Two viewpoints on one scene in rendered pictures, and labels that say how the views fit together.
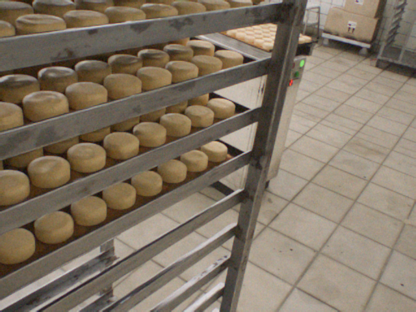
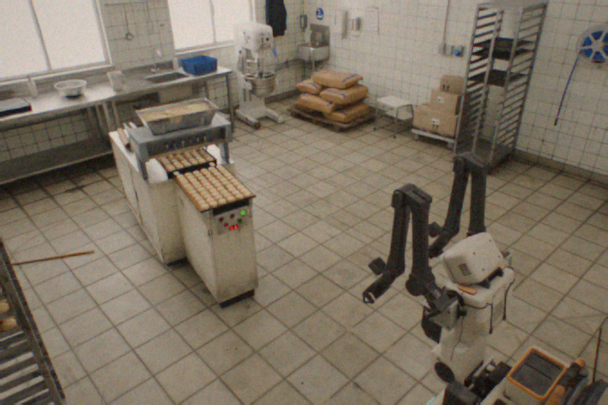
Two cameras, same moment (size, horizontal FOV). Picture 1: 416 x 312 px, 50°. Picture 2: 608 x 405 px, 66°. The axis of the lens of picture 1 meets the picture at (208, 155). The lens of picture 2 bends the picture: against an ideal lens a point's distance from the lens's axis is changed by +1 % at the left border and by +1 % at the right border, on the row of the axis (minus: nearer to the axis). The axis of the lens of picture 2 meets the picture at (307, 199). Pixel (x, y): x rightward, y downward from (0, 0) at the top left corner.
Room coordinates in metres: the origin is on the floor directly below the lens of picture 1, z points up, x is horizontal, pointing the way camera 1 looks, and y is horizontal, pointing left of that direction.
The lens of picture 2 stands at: (-0.25, -1.65, 2.46)
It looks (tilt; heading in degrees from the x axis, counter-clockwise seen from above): 30 degrees down; 18
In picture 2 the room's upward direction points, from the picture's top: 1 degrees counter-clockwise
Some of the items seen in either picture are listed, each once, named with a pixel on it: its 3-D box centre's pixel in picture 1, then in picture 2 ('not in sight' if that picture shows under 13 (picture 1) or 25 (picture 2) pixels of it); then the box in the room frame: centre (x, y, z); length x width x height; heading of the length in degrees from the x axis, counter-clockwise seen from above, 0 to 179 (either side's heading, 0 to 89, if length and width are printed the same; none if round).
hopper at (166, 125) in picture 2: not in sight; (178, 117); (2.70, 0.34, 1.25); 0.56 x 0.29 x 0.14; 140
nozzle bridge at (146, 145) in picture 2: not in sight; (183, 146); (2.70, 0.34, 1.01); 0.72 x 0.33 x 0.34; 140
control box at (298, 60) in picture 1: (288, 73); (232, 220); (2.15, -0.33, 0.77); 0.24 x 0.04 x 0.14; 140
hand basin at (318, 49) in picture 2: not in sight; (316, 44); (7.16, 0.56, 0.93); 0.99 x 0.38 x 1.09; 60
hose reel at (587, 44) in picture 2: not in sight; (588, 80); (5.26, -2.98, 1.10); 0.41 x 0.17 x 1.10; 60
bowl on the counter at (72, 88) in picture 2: not in sight; (71, 89); (3.96, 2.53, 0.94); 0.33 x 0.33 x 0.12
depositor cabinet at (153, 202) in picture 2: not in sight; (175, 188); (3.01, 0.70, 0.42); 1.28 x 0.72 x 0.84; 50
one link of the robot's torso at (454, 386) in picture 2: not in sight; (457, 379); (1.33, -1.85, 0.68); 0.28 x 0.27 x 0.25; 150
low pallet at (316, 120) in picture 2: not in sight; (331, 114); (6.39, 0.07, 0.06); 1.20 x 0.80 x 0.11; 63
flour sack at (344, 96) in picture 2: not in sight; (346, 92); (6.24, -0.17, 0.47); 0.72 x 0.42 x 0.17; 156
